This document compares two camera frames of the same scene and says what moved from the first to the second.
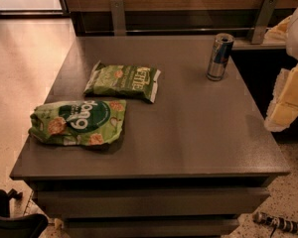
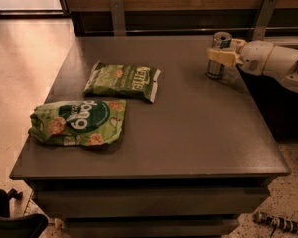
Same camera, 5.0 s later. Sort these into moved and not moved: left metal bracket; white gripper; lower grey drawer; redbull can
Moved: white gripper
Not moved: left metal bracket; redbull can; lower grey drawer
